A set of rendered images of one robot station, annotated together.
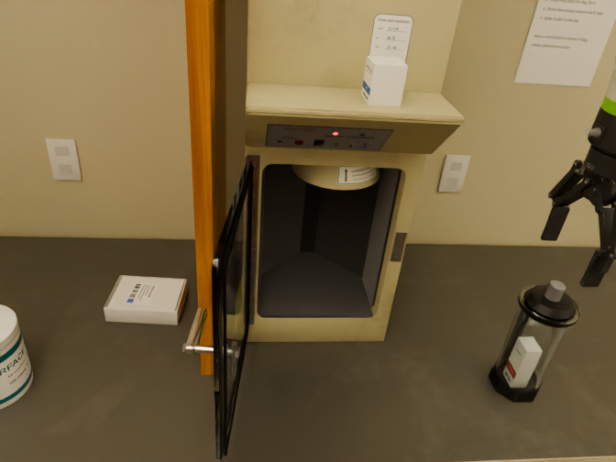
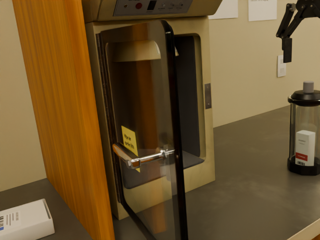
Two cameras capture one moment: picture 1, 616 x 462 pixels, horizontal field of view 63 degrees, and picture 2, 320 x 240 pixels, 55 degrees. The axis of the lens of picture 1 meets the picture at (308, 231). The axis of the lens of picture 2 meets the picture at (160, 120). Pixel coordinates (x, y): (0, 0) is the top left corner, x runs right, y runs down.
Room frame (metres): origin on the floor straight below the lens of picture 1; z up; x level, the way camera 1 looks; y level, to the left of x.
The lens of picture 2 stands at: (0.12, 0.28, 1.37)
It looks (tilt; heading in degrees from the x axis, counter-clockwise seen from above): 15 degrees down; 337
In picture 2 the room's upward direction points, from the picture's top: 5 degrees counter-clockwise
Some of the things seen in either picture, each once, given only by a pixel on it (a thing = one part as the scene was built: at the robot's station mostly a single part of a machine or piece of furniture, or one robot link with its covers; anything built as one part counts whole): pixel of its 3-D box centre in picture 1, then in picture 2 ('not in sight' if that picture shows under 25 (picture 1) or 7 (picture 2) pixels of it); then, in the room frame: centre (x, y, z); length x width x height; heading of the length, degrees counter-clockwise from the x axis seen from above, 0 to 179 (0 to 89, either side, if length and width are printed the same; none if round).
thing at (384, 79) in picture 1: (383, 81); not in sight; (0.76, -0.09, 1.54); 0.05 x 0.05 x 0.06; 10
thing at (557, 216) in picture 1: (555, 224); (287, 50); (0.81, -0.45, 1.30); 0.03 x 0.01 x 0.07; 98
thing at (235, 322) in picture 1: (234, 306); (137, 142); (0.62, 0.11, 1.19); 0.30 x 0.01 x 0.40; 1
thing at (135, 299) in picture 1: (148, 299); (15, 225); (0.87, 0.35, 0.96); 0.16 x 0.12 x 0.04; 94
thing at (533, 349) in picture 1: (531, 344); (306, 132); (0.74, -0.46, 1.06); 0.11 x 0.11 x 0.21
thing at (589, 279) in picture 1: (597, 269); not in sight; (0.68, -0.47, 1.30); 0.03 x 0.01 x 0.07; 98
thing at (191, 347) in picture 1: (206, 332); (136, 152); (0.54, 0.14, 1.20); 0.10 x 0.05 x 0.03; 1
